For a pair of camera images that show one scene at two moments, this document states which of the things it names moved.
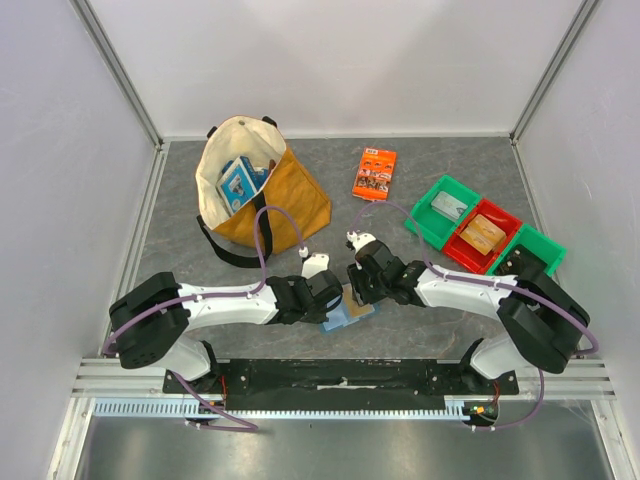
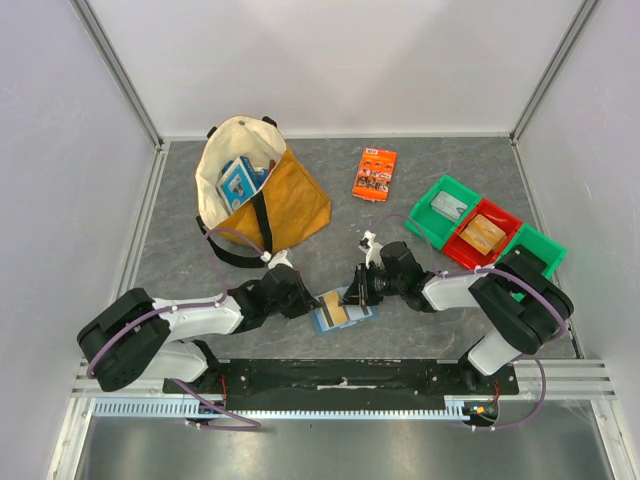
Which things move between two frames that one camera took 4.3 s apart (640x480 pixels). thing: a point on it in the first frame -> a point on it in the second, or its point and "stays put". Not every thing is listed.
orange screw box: [374, 174] stays put
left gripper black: [317, 317] -> [303, 304]
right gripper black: [358, 282] stays put
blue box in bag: [240, 181] stays put
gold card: [352, 305] -> [334, 313]
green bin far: [440, 208] stays put
